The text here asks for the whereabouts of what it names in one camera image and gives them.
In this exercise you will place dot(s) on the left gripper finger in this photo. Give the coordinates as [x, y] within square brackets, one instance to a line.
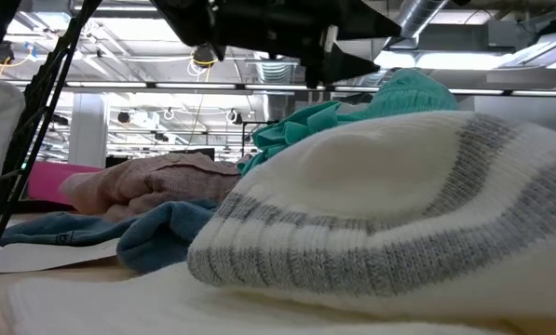
[366, 23]
[343, 65]

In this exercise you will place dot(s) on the teal cloth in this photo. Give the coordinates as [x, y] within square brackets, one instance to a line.
[398, 97]

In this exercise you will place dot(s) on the white striped sock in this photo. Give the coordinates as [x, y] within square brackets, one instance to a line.
[375, 186]

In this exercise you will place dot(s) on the dusty pink cloth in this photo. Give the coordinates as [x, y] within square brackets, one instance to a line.
[166, 186]

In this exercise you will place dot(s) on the dark blue cloth with logo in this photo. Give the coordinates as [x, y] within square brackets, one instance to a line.
[72, 228]

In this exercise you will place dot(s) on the black ceiling device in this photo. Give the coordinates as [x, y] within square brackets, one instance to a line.
[204, 56]
[3, 52]

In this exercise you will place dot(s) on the white column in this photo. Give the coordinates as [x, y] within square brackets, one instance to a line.
[87, 130]

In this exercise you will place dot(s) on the magenta mat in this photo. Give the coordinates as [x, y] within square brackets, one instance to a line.
[49, 181]

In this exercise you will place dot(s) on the white ribbed cloth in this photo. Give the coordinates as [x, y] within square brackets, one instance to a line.
[142, 307]

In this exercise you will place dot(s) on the white paper tag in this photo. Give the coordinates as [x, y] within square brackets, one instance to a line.
[49, 258]

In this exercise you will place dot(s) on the round silver ventilation duct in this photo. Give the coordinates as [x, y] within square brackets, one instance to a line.
[275, 72]

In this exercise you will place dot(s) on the slanted silver ventilation duct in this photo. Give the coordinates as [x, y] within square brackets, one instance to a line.
[417, 16]

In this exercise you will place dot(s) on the black horizontal frame bar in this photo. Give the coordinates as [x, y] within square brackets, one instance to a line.
[240, 86]

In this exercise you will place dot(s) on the black metal stand frame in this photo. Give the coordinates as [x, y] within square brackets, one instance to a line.
[243, 137]

